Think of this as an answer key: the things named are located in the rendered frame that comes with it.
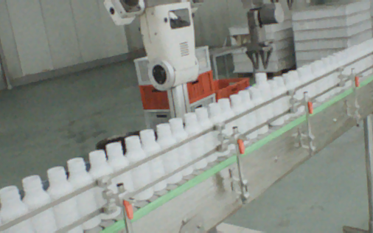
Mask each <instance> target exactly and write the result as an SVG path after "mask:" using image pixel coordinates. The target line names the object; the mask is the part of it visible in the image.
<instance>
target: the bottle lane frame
mask: <svg viewBox="0 0 373 233"><path fill-rule="evenodd" d="M356 87H357V86H356ZM357 97H358V105H359V109H358V115H360V119H358V122H359V121H361V120H362V119H364V118H365V117H367V116H369V115H370V114H371V113H372V112H373V75H372V76H371V77H369V78H368V79H366V80H364V81H363V82H361V83H359V87H357ZM346 98H347V99H348V105H354V102H353V91H352V88H349V89H347V90H346V91H345V92H344V93H342V94H339V95H338V96H337V97H333V99H332V100H330V101H329V102H325V103H323V104H322V105H320V106H319V107H317V108H314V109H313V114H310V126H311V133H312V134H313V135H314V137H315V139H314V140H313V143H314V147H316V150H315V151H314V152H313V156H314V155H315V154H317V153H318V152H319V151H320V150H322V149H323V148H324V147H326V146H328V145H330V144H331V143H332V142H333V141H334V140H336V139H337V138H338V137H339V136H341V135H342V134H344V133H345V132H347V131H348V130H349V129H351V128H352V127H354V126H355V125H356V124H358V122H355V120H354V119H353V117H351V116H348V115H346V108H348V109H349V115H355V112H354V110H353V109H352V107H348V106H347V105H346V103H345V99H346ZM300 126H301V128H302V130H301V131H302V134H303V135H307V121H306V114H305V115H304V116H301V117H299V118H297V119H295V120H293V121H292V122H291V123H289V124H287V125H286V126H284V127H282V128H280V129H279V130H277V131H276V132H273V133H271V134H269V135H267V136H265V138H263V139H260V140H259V141H258V142H256V143H253V144H252V145H251V146H250V147H247V148H245V153H244V154H241V157H242V163H243V172H244V178H247V179H248V182H249V183H248V192H249V193H250V198H249V199H248V204H249V203H250V202H251V201H253V200H254V199H255V198H256V197H258V196H259V195H261V194H262V193H263V192H265V191H266V190H267V189H269V188H271V187H272V186H273V185H274V184H276V183H277V182H278V181H279V180H281V179H282V178H284V177H286V176H287V175H289V174H290V173H291V172H292V171H293V170H295V169H296V168H297V167H299V166H300V165H301V164H303V163H305V162H306V161H307V160H308V159H310V158H312V157H313V156H309V153H308V152H307V148H306V147H308V143H307V141H306V137H303V136H301V134H299V127H300ZM301 137H302V138H303V145H304V146H305V147H302V146H300V140H299V139H300V138H301ZM232 167H234V173H235V178H239V176H238V171H237V161H236V154H234V155H233V156H232V157H230V158H228V159H226V160H225V161H222V162H221V163H219V164H217V165H215V166H213V167H212V168H210V169H208V170H207V171H203V173H202V174H200V175H198V176H195V178H192V179H191V180H186V183H184V184H182V185H181V186H177V188H176V189H174V190H172V191H168V193H166V194H164V195H162V196H159V197H158V198H157V199H156V200H154V201H152V202H148V205H146V206H144V207H141V208H138V207H137V210H136V211H135V212H134V213H133V220H131V223H132V228H133V233H179V232H180V229H181V225H183V224H184V223H186V222H188V221H190V220H191V219H192V218H194V217H195V216H196V215H200V216H201V217H202V218H203V222H204V226H205V232H206V233H209V232H210V231H211V230H213V229H214V228H215V227H217V226H219V225H220V224H221V223H222V222H224V221H225V220H227V219H228V218H230V217H231V216H232V215H234V214H235V212H237V211H238V210H240V209H241V208H243V207H245V206H246V205H248V204H246V205H243V203H242V201H241V200H240V194H239V193H236V192H235V191H233V189H232V183H231V182H232V181H234V178H231V174H230V168H232ZM101 228H102V227H101ZM123 232H125V225H124V221H123V219H121V220H115V223H113V224H111V225H110V226H108V227H107V228H102V231H101V232H98V233H123Z"/></svg>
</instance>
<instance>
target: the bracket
mask: <svg viewBox="0 0 373 233"><path fill-rule="evenodd" d="M337 69H338V71H337V72H340V74H339V75H338V77H339V79H341V81H340V82H339V83H338V85H339V87H338V88H343V87H344V86H345V82H343V79H344V78H345V77H350V80H351V81H352V91H353V102H354V105H348V99H347V98H346V99H345V103H346V105H347V106H348V107H352V109H353V110H354V112H355V115H349V109H348V108H346V115H348V116H349V117H353V119H354V120H355V122H358V119H360V115H358V109H359V105H358V97H357V87H359V82H358V79H359V77H364V74H357V72H355V68H352V69H351V74H342V72H344V66H339V67H337ZM356 85H357V87H356ZM287 91H288V96H291V97H292V98H291V99H290V104H293V107H290V108H289V109H290V113H289V114H295V113H297V112H298V109H297V107H294V104H295V103H297V102H302V105H304V106H305V113H306V121H307V135H303V134H302V131H301V130H302V128H301V126H300V127H299V134H301V136H303V137H306V141H307V143H308V147H306V148H307V152H308V153H309V156H313V152H314V151H315V150H316V147H314V143H313V140H314V139H315V137H314V135H313V134H312V133H311V126H310V114H313V102H318V100H311V99H310V97H308V96H307V91H304V92H303V93H304V98H302V100H297V99H296V98H293V95H295V94H296V90H295V89H289V90H287ZM213 125H214V126H215V131H220V133H219V134H218V135H217V137H218V141H221V144H220V145H218V146H217V147H218V152H221V153H224V152H226V151H227V150H228V145H227V144H223V141H224V140H226V139H230V140H231V143H232V144H233V145H235V150H236V161H237V171H238V176H239V178H235V173H234V167H232V168H230V174H231V178H234V181H232V182H231V183H232V189H233V191H235V192H236V193H239V194H240V200H241V201H242V203H243V205H246V204H248V199H249V198H250V193H249V192H248V183H249V182H248V179H247V178H244V172H243V163H242V157H241V154H244V153H245V148H244V141H250V137H247V136H242V134H241V133H240V132H238V129H237V126H234V127H232V129H233V134H231V135H226V133H221V131H222V130H224V129H225V123H224V122H218V123H216V124H213ZM299 140H300V146H302V147H305V146H304V145H303V138H302V137H301V138H300V139H299ZM95 179H96V180H97V184H98V186H97V187H100V188H105V191H103V192H102V199H104V200H106V201H107V204H105V205H103V206H102V207H103V211H104V212H103V214H105V215H111V214H113V213H115V212H116V211H118V210H117V207H118V206H120V207H121V211H122V218H123V221H124V225H125V232H123V233H133V228H132V223H131V220H133V207H132V204H136V203H137V199H136V198H132V197H131V196H130V191H129V190H126V189H125V188H124V183H122V182H120V183H118V184H117V185H116V186H117V190H118V192H117V193H114V192H113V190H111V189H107V186H109V185H111V184H112V182H111V177H110V176H106V175H104V176H102V177H98V178H95ZM235 181H238V182H237V184H238V186H239V187H240V192H238V191H236V183H235ZM112 198H113V199H115V203H112V202H110V200H111V199H112Z"/></svg>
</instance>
